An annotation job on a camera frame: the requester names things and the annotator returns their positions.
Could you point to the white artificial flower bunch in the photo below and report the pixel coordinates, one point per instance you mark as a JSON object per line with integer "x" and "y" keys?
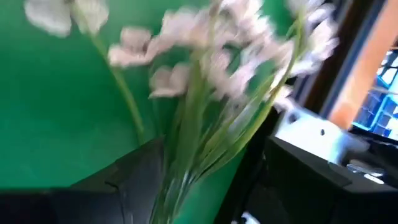
{"x": 189, "y": 130}

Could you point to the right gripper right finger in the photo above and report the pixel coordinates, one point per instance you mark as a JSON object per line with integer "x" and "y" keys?
{"x": 326, "y": 202}

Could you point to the white metal bracket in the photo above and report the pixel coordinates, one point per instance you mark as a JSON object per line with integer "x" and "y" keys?
{"x": 311, "y": 130}

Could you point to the green table mat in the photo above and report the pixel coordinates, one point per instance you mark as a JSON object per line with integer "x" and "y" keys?
{"x": 46, "y": 109}

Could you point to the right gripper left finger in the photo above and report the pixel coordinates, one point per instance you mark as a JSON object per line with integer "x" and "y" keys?
{"x": 93, "y": 202}

